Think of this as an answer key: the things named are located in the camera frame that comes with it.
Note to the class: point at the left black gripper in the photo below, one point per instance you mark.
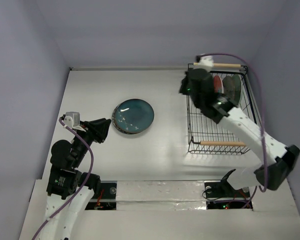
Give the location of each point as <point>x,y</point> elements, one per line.
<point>97,128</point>

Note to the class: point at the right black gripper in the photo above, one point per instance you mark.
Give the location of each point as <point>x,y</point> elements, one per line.
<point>192,77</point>

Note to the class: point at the blue white floral plate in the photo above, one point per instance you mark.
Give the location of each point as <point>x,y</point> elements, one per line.
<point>121,124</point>

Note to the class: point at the teal blue plate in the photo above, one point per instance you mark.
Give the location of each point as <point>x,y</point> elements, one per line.
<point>138,112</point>

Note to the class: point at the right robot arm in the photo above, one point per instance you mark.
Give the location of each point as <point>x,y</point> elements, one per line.
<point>277,160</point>

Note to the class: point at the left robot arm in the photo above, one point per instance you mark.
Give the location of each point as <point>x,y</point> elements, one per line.
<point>68,189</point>

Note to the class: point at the red teal flower plate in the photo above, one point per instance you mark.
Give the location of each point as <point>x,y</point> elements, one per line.
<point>218,85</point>

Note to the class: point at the grey deer snowflake plate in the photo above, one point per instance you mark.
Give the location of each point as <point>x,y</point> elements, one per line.
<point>229,87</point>

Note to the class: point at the green leaf plate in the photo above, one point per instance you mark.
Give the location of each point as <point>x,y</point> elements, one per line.
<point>237,84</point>

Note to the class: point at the white front platform board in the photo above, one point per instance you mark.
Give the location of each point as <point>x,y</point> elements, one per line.
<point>162,210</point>

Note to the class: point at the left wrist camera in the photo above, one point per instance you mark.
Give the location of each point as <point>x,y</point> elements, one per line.
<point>72,120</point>

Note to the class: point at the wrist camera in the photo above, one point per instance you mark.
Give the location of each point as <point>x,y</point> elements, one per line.
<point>204,62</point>
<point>72,120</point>

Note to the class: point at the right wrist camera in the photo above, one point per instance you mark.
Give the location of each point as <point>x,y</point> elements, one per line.
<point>204,62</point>

